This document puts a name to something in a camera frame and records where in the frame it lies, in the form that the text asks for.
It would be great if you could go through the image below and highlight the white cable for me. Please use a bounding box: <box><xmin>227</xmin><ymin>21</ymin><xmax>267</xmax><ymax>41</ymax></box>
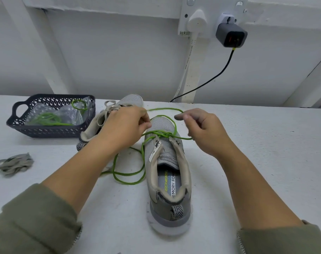
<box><xmin>174</xmin><ymin>34</ymin><xmax>195</xmax><ymax>102</ymax></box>

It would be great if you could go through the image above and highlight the clear plastic bag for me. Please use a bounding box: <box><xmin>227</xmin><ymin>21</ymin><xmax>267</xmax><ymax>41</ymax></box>
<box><xmin>24</xmin><ymin>99</ymin><xmax>94</xmax><ymax>127</ymax></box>

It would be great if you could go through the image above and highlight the white plug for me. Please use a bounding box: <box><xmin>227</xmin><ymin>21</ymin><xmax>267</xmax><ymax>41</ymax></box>
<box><xmin>187</xmin><ymin>9</ymin><xmax>208</xmax><ymax>35</ymax></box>

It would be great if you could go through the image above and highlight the black cable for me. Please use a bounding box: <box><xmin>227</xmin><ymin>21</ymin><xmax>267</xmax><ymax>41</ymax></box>
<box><xmin>170</xmin><ymin>47</ymin><xmax>236</xmax><ymax>103</ymax></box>

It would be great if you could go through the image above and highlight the person's left hand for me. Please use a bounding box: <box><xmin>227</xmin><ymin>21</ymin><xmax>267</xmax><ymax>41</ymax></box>
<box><xmin>96</xmin><ymin>105</ymin><xmax>152</xmax><ymax>156</ymax></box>

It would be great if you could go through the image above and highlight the beige shoelace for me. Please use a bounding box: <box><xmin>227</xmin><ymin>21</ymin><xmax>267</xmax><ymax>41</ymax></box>
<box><xmin>0</xmin><ymin>153</ymin><xmax>34</xmax><ymax>177</ymax></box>
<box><xmin>103</xmin><ymin>100</ymin><xmax>120</xmax><ymax>112</ymax></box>

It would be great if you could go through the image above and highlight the white wall socket plate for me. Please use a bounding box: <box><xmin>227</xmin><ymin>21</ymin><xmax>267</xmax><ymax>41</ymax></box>
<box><xmin>178</xmin><ymin>0</ymin><xmax>248</xmax><ymax>37</ymax></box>

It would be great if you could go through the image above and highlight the green shoelace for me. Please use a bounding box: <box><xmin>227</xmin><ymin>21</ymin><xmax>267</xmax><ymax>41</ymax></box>
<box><xmin>29</xmin><ymin>98</ymin><xmax>90</xmax><ymax>126</ymax></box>
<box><xmin>99</xmin><ymin>107</ymin><xmax>193</xmax><ymax>186</ymax></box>

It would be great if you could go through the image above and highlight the person's right hand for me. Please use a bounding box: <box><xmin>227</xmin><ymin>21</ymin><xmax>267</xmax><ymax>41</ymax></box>
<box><xmin>174</xmin><ymin>108</ymin><xmax>238</xmax><ymax>160</ymax></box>

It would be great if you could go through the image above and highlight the gray charger adapter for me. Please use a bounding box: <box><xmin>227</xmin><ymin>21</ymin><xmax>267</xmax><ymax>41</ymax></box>
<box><xmin>216</xmin><ymin>21</ymin><xmax>248</xmax><ymax>49</ymax></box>

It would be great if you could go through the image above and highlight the dark plastic lattice basket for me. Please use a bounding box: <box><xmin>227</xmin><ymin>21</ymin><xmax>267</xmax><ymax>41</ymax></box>
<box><xmin>6</xmin><ymin>93</ymin><xmax>96</xmax><ymax>139</ymax></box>

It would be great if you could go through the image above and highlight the person's left forearm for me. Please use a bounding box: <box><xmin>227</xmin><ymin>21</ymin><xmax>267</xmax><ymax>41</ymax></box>
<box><xmin>0</xmin><ymin>143</ymin><xmax>125</xmax><ymax>254</ymax></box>

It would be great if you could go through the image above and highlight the gray sneaker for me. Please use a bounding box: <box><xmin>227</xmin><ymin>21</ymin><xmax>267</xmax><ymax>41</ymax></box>
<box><xmin>146</xmin><ymin>116</ymin><xmax>193</xmax><ymax>236</ymax></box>
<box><xmin>76</xmin><ymin>94</ymin><xmax>144</xmax><ymax>173</ymax></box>

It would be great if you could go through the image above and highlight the person's right forearm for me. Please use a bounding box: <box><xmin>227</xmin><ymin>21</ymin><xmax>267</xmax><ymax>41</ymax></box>
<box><xmin>219</xmin><ymin>145</ymin><xmax>321</xmax><ymax>254</ymax></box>

